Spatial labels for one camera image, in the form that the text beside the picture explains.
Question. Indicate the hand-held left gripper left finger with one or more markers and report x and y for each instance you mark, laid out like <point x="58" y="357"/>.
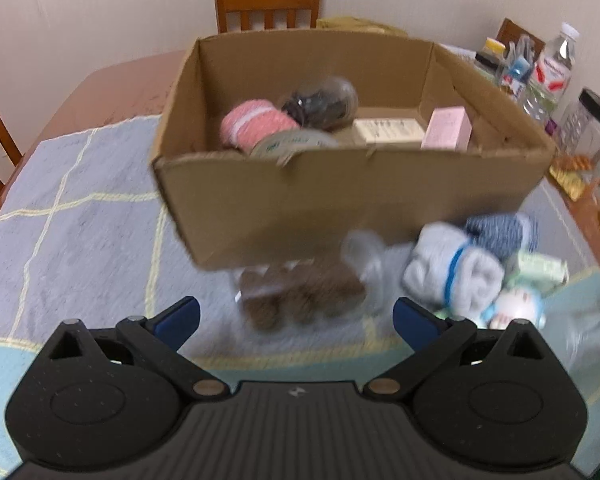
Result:
<point x="177" y="322"/>

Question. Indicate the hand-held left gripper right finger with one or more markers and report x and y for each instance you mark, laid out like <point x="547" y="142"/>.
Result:
<point x="415" y="322"/>

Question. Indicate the grey and white sock roll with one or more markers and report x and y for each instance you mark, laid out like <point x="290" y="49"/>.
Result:
<point x="450" y="270"/>

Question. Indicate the white and blue ball toy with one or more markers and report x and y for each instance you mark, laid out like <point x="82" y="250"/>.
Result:
<point x="520" y="307"/>

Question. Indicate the green and white packet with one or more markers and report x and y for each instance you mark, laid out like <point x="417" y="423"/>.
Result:
<point x="540" y="270"/>

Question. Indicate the clear jar with brown contents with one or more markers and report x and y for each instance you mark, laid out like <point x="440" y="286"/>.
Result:
<point x="300" y="295"/>

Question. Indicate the blue knit sock roll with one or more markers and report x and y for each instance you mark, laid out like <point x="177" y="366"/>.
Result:
<point x="505" y="235"/>

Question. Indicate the brown cardboard box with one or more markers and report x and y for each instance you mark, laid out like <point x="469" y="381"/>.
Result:
<point x="330" y="200"/>

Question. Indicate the small white carton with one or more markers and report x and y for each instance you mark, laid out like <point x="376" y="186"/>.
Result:
<point x="387" y="131"/>

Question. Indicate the white box with pink top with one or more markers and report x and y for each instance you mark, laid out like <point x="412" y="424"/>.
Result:
<point x="447" y="130"/>

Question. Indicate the pink knit sock roll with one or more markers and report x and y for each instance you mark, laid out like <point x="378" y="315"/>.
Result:
<point x="252" y="122"/>

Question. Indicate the clear tape roll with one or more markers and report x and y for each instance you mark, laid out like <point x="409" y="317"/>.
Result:
<point x="295" y="141"/>

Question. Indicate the clear jar with black clips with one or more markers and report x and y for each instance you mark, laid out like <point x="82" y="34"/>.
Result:
<point x="320" y="102"/>

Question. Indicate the blue checked towel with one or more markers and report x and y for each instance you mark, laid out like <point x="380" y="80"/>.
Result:
<point x="80" y="240"/>

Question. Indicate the gold foil packet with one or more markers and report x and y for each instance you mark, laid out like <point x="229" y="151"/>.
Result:
<point x="570" y="175"/>

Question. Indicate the large clear jar black lid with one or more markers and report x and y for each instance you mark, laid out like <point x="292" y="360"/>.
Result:
<point x="592" y="135"/>

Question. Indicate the small blue-capped bottle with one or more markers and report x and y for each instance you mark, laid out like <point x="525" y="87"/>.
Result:
<point x="516" y="75"/>

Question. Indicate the clear water bottle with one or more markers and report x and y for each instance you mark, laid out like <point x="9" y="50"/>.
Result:
<point x="550" y="75"/>

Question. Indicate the yellow-lidded jar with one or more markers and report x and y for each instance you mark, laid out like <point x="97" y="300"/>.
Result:
<point x="492" y="52"/>

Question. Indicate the olive green tissue box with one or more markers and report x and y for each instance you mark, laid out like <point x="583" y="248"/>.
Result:
<point x="360" y="26"/>

